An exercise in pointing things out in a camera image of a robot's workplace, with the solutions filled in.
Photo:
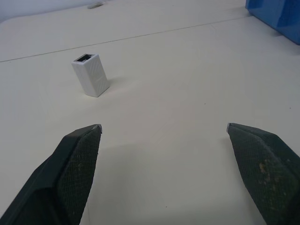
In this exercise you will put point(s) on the blue plastic box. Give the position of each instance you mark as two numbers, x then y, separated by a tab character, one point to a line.
276	16

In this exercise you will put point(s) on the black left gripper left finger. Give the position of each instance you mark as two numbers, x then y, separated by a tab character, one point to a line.
63	178

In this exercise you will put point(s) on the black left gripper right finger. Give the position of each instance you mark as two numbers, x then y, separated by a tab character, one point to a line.
264	173

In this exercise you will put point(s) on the small white rectangular box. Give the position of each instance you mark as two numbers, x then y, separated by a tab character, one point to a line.
92	75

